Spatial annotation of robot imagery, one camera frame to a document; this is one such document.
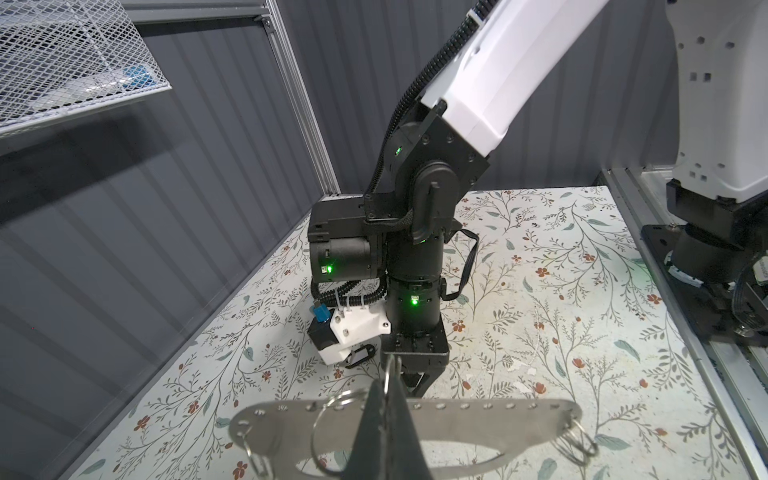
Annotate white wire mesh basket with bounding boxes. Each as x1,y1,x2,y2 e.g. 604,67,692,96
1,1,171,137

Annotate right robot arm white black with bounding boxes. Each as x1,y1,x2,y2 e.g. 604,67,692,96
308,1,767,396

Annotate floral table mat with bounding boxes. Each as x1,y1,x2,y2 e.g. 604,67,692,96
73,187,749,479

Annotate aluminium mounting rail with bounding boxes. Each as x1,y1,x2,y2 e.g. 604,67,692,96
598,167,767,479

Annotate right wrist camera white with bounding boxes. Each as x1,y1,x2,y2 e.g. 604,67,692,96
307,301,392,365

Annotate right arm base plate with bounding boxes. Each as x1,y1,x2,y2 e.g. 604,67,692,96
641,225,767,347

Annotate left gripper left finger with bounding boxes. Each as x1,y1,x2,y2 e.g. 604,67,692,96
341,383,386,480

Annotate key with black tag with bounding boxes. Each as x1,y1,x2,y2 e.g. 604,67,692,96
343,343,377,369

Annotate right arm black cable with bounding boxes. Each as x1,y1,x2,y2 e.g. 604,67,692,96
363,0,499,199

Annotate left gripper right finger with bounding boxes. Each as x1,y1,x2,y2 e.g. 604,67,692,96
383,357,432,479

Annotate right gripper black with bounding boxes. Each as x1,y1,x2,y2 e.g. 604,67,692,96
380,314,450,398

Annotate silver split key rings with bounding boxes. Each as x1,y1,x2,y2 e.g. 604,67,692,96
237,353,600,480

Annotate grey metal key holder strap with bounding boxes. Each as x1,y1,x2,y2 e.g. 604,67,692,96
227,395,584,480

